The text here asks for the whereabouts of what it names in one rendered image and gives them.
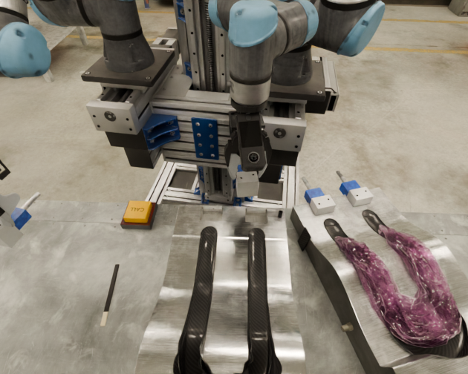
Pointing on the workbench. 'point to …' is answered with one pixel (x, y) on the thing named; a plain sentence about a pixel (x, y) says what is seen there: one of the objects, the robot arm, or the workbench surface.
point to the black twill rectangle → (304, 239)
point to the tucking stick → (109, 296)
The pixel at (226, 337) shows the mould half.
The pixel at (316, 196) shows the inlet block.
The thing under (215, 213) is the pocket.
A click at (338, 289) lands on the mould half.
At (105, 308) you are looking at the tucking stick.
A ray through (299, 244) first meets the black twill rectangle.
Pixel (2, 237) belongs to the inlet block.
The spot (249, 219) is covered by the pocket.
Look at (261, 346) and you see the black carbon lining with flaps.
